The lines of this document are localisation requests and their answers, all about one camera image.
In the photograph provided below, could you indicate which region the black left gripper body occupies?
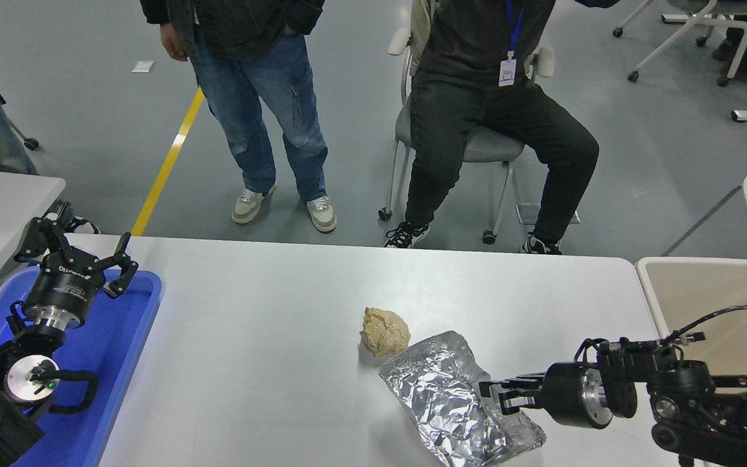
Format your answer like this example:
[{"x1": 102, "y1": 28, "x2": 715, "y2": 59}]
[{"x1": 23, "y1": 253, "x2": 107, "y2": 315}]

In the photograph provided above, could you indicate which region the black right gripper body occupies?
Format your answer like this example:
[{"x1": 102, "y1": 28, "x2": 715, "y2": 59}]
[{"x1": 538, "y1": 363, "x2": 589, "y2": 428}]

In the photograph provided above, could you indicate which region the foil tray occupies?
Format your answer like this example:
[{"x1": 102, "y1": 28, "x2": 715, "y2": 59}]
[{"x1": 379, "y1": 331, "x2": 547, "y2": 467}]

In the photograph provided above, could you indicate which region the tan paper ball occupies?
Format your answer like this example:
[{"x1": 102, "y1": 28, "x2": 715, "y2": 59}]
[{"x1": 359, "y1": 307, "x2": 412, "y2": 357}]

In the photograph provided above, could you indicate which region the person's right hand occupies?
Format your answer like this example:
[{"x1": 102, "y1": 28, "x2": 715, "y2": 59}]
[{"x1": 160, "y1": 25, "x2": 189, "y2": 63}]

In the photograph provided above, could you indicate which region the blue plastic tray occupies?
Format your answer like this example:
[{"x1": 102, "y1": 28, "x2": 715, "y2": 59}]
[{"x1": 0, "y1": 266, "x2": 163, "y2": 467}]

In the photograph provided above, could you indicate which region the chair leg with black caster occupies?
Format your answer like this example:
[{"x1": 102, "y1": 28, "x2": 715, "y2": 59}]
[{"x1": 7, "y1": 120, "x2": 40, "y2": 152}]

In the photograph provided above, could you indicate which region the yellow floor tape line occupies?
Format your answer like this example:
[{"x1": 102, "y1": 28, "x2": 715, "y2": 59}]
[{"x1": 130, "y1": 88, "x2": 206, "y2": 236}]

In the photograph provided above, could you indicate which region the large pale plastic bin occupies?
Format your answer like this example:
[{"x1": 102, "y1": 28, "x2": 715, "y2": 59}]
[{"x1": 635, "y1": 257, "x2": 747, "y2": 467}]

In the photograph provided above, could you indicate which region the grey chair with casters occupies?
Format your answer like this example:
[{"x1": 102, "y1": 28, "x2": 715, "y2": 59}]
[{"x1": 378, "y1": 0, "x2": 556, "y2": 245}]

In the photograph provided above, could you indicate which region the blue lanyard with badge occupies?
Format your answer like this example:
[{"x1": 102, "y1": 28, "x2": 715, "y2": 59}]
[{"x1": 498, "y1": 0, "x2": 527, "y2": 88}]

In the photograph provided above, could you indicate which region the white frame office chair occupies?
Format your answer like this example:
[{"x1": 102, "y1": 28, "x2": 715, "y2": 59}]
[{"x1": 613, "y1": 0, "x2": 747, "y2": 87}]

